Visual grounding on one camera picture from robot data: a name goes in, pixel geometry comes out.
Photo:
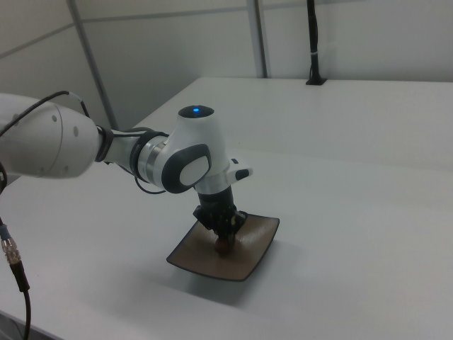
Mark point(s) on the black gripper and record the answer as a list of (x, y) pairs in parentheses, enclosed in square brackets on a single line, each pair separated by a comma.
[(216, 202)]

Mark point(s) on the small round brown chestnut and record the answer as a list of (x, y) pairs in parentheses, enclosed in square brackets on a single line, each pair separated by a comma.
[(222, 248)]

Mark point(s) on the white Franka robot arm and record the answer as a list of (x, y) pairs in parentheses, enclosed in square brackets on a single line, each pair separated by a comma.
[(198, 141)]

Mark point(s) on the square brown ceramic plate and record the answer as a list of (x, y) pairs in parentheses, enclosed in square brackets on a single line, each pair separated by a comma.
[(256, 248)]

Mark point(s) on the black pole with base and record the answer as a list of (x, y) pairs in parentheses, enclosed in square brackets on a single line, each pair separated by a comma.
[(313, 35)]

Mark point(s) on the narrow grey partition frame post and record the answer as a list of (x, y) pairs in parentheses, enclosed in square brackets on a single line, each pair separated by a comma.
[(260, 39)]

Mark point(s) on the wide grey partition frame post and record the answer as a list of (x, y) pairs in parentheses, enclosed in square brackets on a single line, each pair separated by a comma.
[(92, 67)]

